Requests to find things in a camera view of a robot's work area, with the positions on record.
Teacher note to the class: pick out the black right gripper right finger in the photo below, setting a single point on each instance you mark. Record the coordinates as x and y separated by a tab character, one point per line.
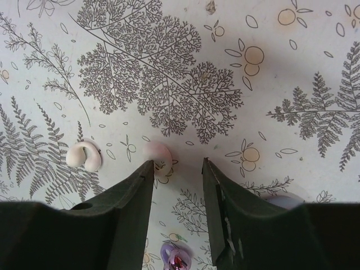
247	232

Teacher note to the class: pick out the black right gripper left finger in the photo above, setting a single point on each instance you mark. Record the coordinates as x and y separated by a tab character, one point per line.
107	231

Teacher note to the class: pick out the white clip earbud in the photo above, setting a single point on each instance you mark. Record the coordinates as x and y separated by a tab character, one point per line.
86	154
160	155

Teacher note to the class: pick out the purple earbud charging case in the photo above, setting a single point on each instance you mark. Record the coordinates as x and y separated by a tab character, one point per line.
286	200

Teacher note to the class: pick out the purple clip earbud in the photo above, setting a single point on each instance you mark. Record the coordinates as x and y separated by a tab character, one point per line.
175	258

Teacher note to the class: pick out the floral patterned table mat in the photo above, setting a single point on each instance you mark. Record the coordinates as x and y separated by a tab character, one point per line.
268	90

